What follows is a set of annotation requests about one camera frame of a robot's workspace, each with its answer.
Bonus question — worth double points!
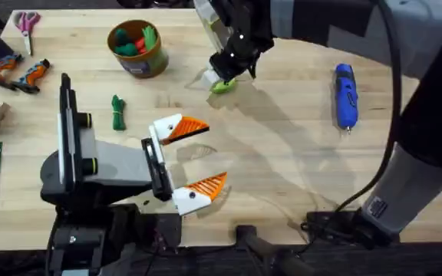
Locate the pink handled scissors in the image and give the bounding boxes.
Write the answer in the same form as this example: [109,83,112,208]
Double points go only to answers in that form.
[13,11,42,57]

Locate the orange blue hand tool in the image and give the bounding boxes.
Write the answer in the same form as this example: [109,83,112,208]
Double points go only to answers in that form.
[0,52,25,91]
[11,57,51,95]

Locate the blue electric screwdriver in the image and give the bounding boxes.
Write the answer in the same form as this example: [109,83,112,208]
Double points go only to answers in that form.
[333,63,360,133]

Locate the green vegetable toy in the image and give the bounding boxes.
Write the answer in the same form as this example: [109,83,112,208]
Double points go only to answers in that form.
[110,94,128,132]

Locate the black cable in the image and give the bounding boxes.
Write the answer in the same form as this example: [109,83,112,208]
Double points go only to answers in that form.
[300,0,403,233]

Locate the black rail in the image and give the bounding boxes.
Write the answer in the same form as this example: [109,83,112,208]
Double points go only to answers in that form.
[0,241,442,276]

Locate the brown tub with toys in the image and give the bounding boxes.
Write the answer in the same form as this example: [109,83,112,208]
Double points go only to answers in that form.
[106,18,170,80]

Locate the green disc with holes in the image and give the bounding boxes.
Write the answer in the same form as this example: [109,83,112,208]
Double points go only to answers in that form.
[209,77,239,95]

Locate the black left wrist plate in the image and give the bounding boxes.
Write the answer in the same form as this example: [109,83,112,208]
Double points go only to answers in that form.
[57,72,100,193]

